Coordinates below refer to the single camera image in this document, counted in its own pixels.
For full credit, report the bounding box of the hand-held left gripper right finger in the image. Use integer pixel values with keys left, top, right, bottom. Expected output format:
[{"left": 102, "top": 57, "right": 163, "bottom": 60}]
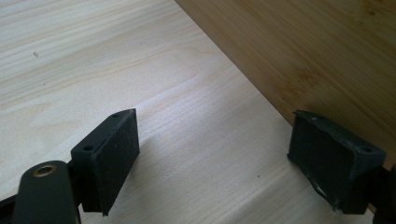
[{"left": 287, "top": 109, "right": 388, "bottom": 216}]

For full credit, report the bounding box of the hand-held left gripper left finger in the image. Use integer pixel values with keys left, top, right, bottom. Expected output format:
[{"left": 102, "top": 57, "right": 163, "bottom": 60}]
[{"left": 70, "top": 107, "right": 141, "bottom": 217}]

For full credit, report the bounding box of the brown bamboo board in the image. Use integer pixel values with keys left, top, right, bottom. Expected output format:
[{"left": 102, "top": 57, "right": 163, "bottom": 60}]
[{"left": 174, "top": 0, "right": 396, "bottom": 171}]

